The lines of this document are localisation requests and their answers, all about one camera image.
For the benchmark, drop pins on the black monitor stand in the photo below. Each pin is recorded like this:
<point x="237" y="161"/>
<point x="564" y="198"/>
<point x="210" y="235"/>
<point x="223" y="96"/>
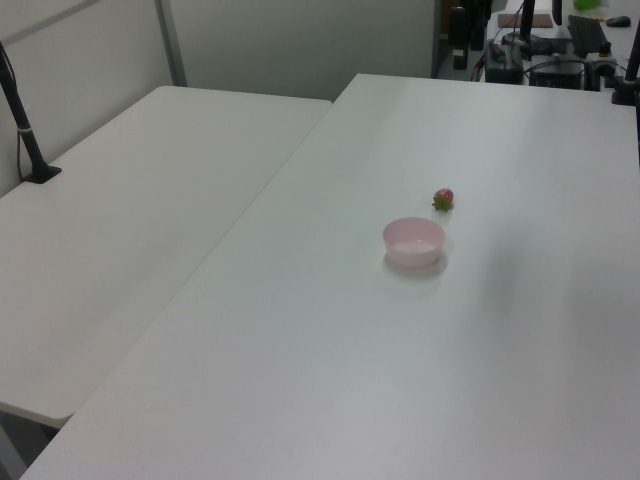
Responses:
<point x="526" y="30"/>

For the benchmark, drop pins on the black camera stand pole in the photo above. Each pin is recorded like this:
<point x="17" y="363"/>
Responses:
<point x="20" y="117"/>

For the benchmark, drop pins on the brown desk mat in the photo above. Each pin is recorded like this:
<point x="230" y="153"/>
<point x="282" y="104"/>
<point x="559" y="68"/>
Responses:
<point x="510" y="20"/>

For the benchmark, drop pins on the black controller box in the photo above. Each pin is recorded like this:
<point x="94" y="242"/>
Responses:
<point x="557" y="72"/>

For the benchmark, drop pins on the green object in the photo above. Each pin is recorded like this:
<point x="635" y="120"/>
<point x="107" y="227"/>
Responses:
<point x="586" y="4"/>

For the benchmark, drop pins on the white folding table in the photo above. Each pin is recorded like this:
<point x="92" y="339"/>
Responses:
<point x="125" y="225"/>

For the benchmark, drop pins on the black camera stand with clamp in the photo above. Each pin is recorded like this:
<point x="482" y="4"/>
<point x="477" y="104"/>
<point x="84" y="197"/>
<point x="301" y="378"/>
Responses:
<point x="629" y="82"/>

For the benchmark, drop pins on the black computer mouse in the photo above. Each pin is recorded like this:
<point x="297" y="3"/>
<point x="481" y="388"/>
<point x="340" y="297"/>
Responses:
<point x="618" y="21"/>

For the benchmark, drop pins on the black electronic device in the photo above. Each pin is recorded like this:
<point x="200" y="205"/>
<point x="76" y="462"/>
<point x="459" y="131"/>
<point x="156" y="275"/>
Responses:
<point x="504" y="62"/>

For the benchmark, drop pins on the red strawberry with green leaves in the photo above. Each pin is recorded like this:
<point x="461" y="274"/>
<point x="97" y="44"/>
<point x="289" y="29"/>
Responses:
<point x="444" y="198"/>

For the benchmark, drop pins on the pink plastic bowl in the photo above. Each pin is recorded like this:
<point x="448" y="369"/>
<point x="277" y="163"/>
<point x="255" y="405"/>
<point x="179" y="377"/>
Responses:
<point x="414" y="245"/>

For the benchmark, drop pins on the black keyboard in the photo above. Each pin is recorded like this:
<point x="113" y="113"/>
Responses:
<point x="586" y="35"/>

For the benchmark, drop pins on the tall black box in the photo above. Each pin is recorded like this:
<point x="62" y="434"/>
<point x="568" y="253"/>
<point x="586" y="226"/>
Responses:
<point x="459" y="40"/>

